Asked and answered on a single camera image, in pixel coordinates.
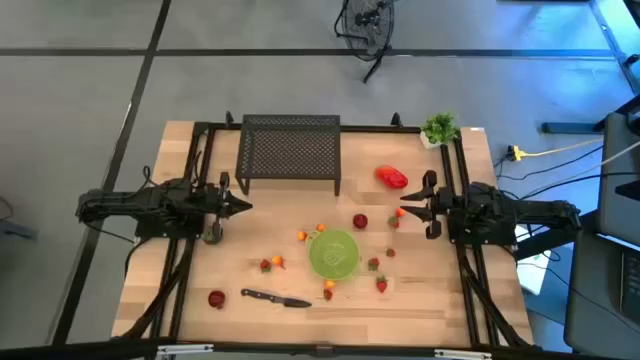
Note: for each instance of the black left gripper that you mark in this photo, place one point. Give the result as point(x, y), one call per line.
point(222, 206)

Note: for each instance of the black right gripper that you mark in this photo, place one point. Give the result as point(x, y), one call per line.
point(441, 205)

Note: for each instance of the small orange peach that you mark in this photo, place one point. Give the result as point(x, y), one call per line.
point(321, 227)
point(400, 212)
point(329, 284)
point(278, 261)
point(302, 235)

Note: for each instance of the red strawberry green leaves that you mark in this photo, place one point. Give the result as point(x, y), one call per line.
point(373, 263)
point(265, 265)
point(393, 221)
point(390, 252)
point(381, 285)

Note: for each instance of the dark green avocado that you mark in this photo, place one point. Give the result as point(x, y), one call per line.
point(206, 236)

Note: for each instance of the dark red plum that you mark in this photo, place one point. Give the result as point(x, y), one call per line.
point(360, 221)

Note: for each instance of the black kitchen knife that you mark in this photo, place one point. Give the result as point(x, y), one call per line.
point(260, 296)

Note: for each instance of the dark red pomegranate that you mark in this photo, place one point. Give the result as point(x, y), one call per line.
point(216, 299)

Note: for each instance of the green plastic colander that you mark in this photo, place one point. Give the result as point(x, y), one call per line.
point(334, 255)

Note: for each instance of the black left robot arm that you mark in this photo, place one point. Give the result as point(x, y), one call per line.
point(150, 205)

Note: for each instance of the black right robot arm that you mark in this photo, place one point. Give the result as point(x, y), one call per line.
point(525, 212)

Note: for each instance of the long red bell pepper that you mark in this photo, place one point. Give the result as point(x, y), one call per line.
point(391, 177)

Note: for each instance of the black perforated metal shelf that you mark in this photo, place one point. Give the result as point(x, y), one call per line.
point(287, 150)

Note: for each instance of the green plant in white pot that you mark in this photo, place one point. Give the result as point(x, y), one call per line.
point(440, 129)

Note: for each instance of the yellow power strip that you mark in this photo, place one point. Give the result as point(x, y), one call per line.
point(515, 153)

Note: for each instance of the red strawberry long green stem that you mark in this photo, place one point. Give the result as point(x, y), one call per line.
point(327, 294)

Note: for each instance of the white floor box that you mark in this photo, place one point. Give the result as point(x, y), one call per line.
point(532, 275)

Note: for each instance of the black desk leg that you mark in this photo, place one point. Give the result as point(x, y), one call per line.
point(560, 235)

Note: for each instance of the dark floor foot bar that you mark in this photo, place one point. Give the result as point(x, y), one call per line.
point(570, 128)

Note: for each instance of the black floor fan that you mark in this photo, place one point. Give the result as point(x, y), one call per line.
point(367, 20)

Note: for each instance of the dark grey side desk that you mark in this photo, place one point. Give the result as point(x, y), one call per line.
point(595, 300)

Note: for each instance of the grey chair base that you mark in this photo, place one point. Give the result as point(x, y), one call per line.
point(15, 230)

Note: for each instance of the black aluminium table frame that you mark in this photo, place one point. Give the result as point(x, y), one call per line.
point(380, 128)

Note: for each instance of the silver metal bracket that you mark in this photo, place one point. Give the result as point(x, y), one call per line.
point(185, 349)
point(462, 354)

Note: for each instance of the black overhead frame beam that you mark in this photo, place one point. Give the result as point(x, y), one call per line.
point(75, 352)

